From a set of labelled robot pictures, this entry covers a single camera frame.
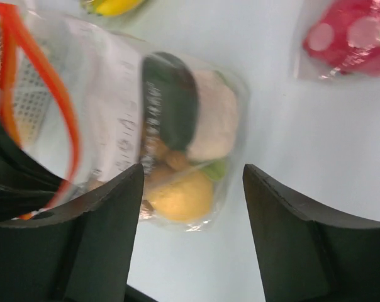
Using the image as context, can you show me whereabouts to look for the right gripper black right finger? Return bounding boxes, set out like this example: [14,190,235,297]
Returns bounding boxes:
[243,164,380,301]

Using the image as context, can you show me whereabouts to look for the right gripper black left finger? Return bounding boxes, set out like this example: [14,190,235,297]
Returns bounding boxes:
[0,164,144,301]

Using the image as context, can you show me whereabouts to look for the zip bag orange seal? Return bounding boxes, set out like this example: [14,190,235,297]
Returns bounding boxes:
[0,1,247,232]

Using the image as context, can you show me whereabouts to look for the white cauliflower fake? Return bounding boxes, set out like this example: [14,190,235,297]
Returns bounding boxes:
[186,70,240,162]

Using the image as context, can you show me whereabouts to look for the dark green avocado fake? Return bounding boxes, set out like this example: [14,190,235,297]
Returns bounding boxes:
[142,52,199,151]

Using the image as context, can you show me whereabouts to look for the zip bag with red toys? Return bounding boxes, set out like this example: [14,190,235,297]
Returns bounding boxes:
[293,1,380,80]

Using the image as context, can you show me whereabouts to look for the zip bag with mixed fruit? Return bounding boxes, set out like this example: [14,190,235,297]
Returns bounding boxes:
[78,0,147,18]

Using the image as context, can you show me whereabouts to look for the banana in bag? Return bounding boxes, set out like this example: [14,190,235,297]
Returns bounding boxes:
[79,0,145,17]

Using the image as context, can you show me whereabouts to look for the white plastic basket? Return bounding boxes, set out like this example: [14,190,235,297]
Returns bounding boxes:
[0,35,52,145]

